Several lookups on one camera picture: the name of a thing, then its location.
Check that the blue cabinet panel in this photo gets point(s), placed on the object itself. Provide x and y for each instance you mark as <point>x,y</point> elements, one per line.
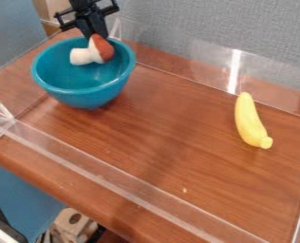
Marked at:
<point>27,207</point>

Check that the wooden block with hole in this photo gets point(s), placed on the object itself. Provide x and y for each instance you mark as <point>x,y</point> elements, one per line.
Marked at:
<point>73,227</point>

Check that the yellow toy banana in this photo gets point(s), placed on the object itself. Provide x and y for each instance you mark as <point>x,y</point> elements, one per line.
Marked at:
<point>249,124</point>

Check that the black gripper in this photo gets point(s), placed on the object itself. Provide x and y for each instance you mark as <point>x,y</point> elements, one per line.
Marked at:
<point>86,16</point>

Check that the brown white toy mushroom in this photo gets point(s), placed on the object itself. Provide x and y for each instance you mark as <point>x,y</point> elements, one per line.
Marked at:
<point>98,52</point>

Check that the blue plastic bowl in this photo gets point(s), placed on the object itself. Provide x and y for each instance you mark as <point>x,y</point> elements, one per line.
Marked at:
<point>84,86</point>

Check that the clear acrylic barrier wall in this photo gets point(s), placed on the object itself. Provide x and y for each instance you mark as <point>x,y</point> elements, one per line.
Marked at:
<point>154,164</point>

